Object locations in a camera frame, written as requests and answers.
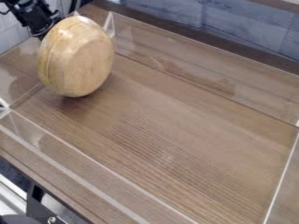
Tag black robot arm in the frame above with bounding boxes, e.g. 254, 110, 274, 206
0, 0, 63, 40

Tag clear acrylic corner bracket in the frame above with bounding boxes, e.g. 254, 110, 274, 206
73, 10, 117, 39

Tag clear acrylic tray walls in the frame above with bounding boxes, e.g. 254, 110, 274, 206
0, 6, 299, 224

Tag wooden bowl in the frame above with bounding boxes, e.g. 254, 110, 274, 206
38, 16, 115, 98

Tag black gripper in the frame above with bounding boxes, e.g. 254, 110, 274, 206
31, 17, 62, 40

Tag black table frame bracket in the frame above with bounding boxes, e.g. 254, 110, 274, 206
26, 184, 70, 224

